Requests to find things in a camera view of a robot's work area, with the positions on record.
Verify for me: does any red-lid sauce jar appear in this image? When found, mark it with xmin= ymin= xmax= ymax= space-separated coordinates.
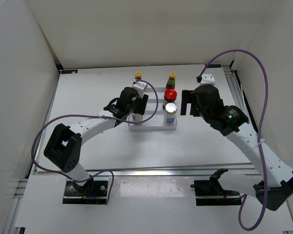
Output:
xmin=162 ymin=89 xmax=177 ymax=110

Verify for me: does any tall sauce bottle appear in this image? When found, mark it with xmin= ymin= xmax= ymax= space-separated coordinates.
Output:
xmin=135 ymin=71 xmax=142 ymax=80
xmin=166 ymin=72 xmax=176 ymax=90

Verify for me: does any white shaker bottle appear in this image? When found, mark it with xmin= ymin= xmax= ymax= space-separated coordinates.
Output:
xmin=132 ymin=113 xmax=143 ymax=124
xmin=163 ymin=103 xmax=177 ymax=126

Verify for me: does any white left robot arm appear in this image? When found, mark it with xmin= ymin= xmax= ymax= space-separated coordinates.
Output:
xmin=43 ymin=82 xmax=148 ymax=195

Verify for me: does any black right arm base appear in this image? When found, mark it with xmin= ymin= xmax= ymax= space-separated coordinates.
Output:
xmin=190 ymin=180 xmax=242 ymax=206

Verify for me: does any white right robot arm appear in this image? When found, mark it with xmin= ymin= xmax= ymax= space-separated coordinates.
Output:
xmin=180 ymin=84 xmax=293 ymax=211

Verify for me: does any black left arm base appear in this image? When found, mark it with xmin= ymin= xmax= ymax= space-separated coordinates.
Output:
xmin=63 ymin=177 xmax=109 ymax=205

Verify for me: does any white tiered organizer tray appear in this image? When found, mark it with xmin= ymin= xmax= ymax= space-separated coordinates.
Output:
xmin=127 ymin=87 xmax=177 ymax=131

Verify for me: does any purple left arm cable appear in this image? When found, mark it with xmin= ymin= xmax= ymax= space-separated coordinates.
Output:
xmin=30 ymin=79 xmax=159 ymax=204

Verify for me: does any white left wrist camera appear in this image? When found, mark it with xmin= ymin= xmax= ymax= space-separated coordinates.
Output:
xmin=132 ymin=80 xmax=147 ymax=98

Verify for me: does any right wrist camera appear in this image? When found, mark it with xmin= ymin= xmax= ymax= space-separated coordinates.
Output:
xmin=196 ymin=74 xmax=215 ymax=86

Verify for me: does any right black corner bracket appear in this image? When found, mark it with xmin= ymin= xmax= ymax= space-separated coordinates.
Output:
xmin=207 ymin=64 xmax=222 ymax=68

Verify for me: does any black corner bracket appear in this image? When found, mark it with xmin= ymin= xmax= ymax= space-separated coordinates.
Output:
xmin=61 ymin=70 xmax=78 ymax=74
xmin=207 ymin=64 xmax=222 ymax=68

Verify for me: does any aluminium right rail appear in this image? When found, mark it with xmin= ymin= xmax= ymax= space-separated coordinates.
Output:
xmin=223 ymin=67 xmax=258 ymax=133

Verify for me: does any aluminium rail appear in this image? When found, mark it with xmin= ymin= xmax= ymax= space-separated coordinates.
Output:
xmin=29 ymin=163 xmax=259 ymax=179
xmin=223 ymin=67 xmax=258 ymax=133

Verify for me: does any left black corner bracket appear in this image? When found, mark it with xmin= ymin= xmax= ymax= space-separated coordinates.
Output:
xmin=61 ymin=70 xmax=78 ymax=74

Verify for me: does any aluminium front rail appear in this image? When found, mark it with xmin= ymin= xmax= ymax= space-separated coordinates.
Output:
xmin=29 ymin=163 xmax=259 ymax=179

